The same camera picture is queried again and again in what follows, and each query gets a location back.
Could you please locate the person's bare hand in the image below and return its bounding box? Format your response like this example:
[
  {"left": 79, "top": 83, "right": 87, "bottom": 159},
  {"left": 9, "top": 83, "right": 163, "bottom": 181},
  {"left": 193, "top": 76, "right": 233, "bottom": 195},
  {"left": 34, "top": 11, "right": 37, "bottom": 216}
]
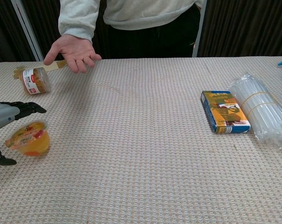
[{"left": 43, "top": 34, "right": 102, "bottom": 74}]

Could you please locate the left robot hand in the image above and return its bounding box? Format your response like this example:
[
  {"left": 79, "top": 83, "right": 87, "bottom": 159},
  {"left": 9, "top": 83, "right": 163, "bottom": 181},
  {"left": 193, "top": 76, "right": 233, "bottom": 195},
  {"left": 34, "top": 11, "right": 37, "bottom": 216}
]
[{"left": 0, "top": 101, "right": 47, "bottom": 166}]

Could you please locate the clear round snack cup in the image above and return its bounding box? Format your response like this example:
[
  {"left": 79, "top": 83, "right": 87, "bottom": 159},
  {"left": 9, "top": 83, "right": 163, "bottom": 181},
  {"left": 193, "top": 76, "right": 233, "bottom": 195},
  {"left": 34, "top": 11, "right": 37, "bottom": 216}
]
[{"left": 5, "top": 119, "right": 51, "bottom": 157}]

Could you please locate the person's grey sleeved forearm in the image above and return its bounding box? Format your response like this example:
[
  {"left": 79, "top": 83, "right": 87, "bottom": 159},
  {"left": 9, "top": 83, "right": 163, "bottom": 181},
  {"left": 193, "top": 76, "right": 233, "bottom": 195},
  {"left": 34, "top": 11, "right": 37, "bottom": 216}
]
[{"left": 58, "top": 0, "right": 108, "bottom": 44}]

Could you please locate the taped cardboard strip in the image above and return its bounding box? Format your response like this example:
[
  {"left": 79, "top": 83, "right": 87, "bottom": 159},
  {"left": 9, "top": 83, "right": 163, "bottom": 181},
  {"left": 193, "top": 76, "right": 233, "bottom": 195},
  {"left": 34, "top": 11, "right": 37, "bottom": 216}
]
[{"left": 14, "top": 59, "right": 68, "bottom": 79}]

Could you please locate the clear snack jar red label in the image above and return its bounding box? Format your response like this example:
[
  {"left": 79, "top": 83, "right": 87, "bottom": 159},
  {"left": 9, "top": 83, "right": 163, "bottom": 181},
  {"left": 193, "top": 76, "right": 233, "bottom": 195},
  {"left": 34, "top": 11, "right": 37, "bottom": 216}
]
[{"left": 22, "top": 67, "right": 52, "bottom": 96}]

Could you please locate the person's torso grey sweatshirt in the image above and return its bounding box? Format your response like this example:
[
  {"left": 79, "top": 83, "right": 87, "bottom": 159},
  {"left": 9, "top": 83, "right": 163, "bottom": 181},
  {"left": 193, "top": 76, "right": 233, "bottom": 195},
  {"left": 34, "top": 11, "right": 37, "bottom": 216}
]
[{"left": 103, "top": 0, "right": 206, "bottom": 30}]

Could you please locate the beige woven tablecloth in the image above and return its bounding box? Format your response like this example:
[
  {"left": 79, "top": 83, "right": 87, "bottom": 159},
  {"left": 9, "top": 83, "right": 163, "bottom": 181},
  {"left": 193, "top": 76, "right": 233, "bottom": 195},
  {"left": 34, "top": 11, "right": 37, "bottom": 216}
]
[{"left": 0, "top": 55, "right": 282, "bottom": 224}]

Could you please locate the orange and blue card box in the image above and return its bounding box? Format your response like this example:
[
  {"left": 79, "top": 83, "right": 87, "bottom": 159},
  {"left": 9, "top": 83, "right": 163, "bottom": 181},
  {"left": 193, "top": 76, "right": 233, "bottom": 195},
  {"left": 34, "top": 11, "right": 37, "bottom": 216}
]
[{"left": 200, "top": 90, "right": 252, "bottom": 134}]

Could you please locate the bundle of clear straws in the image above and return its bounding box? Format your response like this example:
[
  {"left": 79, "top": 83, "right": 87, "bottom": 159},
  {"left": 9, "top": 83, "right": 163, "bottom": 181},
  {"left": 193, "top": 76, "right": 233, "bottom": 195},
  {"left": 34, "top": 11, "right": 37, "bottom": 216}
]
[{"left": 227, "top": 73, "right": 282, "bottom": 150}]

